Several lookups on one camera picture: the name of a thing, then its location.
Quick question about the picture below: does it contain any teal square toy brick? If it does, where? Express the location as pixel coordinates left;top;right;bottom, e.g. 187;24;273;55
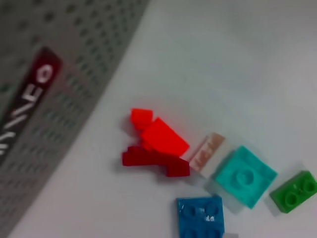
214;145;278;209

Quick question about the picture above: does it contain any blue toy brick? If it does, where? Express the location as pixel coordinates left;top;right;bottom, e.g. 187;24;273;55
176;195;226;238

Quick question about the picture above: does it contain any long green toy brick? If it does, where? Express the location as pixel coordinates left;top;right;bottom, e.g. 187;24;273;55
269;170;317;214

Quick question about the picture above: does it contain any grey perforated storage bin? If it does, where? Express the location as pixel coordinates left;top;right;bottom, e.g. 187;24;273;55
0;0;151;238

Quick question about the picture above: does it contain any bright red toy brick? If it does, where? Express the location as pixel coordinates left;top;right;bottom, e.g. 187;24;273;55
130;108;191;157

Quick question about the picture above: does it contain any dark red toy brick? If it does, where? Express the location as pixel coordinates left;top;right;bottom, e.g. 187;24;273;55
121;145;191;178

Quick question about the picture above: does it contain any clear translucent toy brick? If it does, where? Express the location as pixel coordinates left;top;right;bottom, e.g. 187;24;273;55
189;132;233;179

